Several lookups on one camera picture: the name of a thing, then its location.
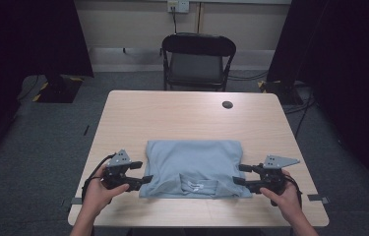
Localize vertical wall conduit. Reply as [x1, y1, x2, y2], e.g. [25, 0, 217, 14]
[197, 2, 204, 34]

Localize person's left hand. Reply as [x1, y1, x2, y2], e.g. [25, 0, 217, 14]
[82, 164, 131, 218]

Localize black wall socket cable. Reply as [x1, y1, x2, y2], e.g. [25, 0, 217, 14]
[171, 6, 178, 34]

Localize light blue printed T-shirt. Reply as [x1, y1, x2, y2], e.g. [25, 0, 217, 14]
[138, 140, 253, 200]

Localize black curtain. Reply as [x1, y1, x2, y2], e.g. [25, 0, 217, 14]
[266, 0, 369, 198]
[0, 0, 94, 171]

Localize white wall socket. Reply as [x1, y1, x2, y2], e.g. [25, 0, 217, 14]
[166, 0, 190, 14]

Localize black stand base yellow tape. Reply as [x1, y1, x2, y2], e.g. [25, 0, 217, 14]
[32, 74, 85, 104]
[258, 79, 304, 106]

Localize right hand-held gripper cable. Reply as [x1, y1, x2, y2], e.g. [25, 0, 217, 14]
[283, 173, 304, 209]

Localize black folding chair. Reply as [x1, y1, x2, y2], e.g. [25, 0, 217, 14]
[160, 31, 237, 92]

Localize black floor cables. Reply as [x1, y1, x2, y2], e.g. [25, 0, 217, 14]
[227, 70, 316, 139]

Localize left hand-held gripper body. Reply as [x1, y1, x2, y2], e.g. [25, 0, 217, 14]
[101, 148, 133, 192]

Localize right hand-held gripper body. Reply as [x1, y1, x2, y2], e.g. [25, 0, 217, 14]
[256, 154, 301, 196]

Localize person's right hand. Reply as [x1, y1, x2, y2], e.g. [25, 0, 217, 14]
[259, 169, 303, 224]

